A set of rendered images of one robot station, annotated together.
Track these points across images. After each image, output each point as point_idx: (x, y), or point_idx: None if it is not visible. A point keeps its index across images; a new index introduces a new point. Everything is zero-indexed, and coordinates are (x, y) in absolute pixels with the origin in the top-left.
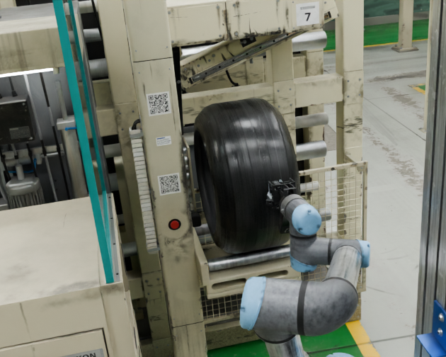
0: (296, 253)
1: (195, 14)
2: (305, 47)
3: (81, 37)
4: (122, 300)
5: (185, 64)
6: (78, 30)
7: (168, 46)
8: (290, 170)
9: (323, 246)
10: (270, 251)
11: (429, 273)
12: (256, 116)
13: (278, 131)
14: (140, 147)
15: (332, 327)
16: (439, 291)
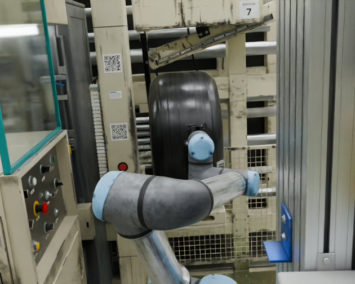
0: (191, 178)
1: (156, 4)
2: (259, 51)
3: (63, 13)
4: (18, 192)
5: (152, 49)
6: (57, 3)
7: (120, 16)
8: (213, 122)
9: (215, 173)
10: None
11: (280, 175)
12: (191, 79)
13: (207, 91)
14: (97, 99)
15: (173, 220)
16: (284, 191)
